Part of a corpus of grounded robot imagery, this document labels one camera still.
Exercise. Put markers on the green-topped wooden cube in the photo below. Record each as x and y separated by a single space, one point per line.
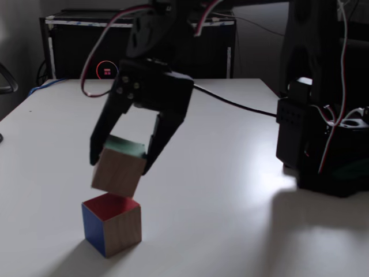
118 173

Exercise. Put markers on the red-topped wooden cube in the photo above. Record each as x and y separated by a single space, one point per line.
121 228

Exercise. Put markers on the black box with red light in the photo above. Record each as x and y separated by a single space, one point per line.
72 49

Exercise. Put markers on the grey chair armrest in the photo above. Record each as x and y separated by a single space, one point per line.
7 83

